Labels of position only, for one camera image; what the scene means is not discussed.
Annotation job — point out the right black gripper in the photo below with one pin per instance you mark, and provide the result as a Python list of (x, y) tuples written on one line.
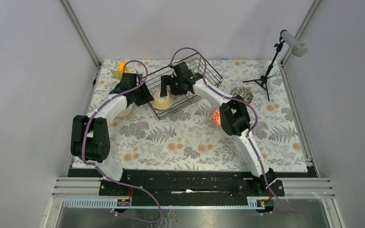
[(166, 80)]

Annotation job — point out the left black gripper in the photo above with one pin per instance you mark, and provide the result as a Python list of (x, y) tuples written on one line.
[(147, 96)]

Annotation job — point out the black wire dish rack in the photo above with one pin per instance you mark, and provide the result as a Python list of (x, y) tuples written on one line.
[(196, 64)]

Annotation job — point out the yellow dotted white bowl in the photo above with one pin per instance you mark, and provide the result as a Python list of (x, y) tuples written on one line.
[(162, 103)]

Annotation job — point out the cream white bowl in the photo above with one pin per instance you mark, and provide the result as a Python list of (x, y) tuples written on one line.
[(126, 112)]

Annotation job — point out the red patterned white bowl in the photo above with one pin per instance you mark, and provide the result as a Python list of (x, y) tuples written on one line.
[(216, 117)]

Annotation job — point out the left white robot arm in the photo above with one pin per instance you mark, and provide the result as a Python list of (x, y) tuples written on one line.
[(90, 140)]

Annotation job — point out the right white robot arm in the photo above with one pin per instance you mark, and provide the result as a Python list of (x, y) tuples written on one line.
[(234, 116)]

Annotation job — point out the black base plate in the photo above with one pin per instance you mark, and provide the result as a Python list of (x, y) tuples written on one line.
[(191, 188)]

